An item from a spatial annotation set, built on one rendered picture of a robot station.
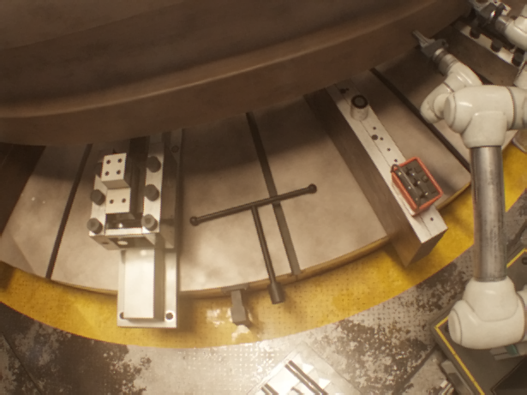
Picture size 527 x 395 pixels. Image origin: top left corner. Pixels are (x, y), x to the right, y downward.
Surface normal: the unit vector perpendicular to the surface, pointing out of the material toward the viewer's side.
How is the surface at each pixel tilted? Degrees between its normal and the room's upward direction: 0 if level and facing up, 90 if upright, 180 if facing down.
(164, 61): 50
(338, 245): 0
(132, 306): 0
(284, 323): 0
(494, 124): 30
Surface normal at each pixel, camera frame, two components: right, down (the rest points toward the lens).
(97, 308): -0.11, -0.40
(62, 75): -0.05, 0.69
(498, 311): -0.14, -0.04
